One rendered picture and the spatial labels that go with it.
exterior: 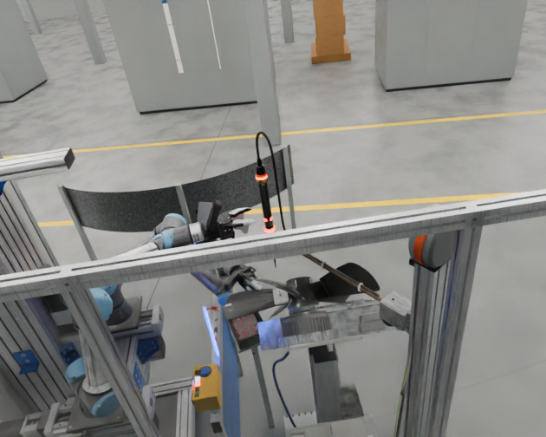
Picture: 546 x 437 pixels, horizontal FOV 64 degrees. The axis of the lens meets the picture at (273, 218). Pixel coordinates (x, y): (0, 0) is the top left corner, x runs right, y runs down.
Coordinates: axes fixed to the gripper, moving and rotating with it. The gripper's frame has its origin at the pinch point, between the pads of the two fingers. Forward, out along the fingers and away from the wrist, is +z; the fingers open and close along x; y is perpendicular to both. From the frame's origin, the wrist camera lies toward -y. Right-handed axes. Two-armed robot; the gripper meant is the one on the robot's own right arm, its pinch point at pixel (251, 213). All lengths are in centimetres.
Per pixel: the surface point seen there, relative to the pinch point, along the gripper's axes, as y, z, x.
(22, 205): 59, -144, -180
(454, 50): 107, 420, -468
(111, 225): 104, -93, -196
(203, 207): 41, -16, -82
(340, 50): 143, 337, -724
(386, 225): -39, 16, 77
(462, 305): -12, 35, 80
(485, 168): 164, 300, -223
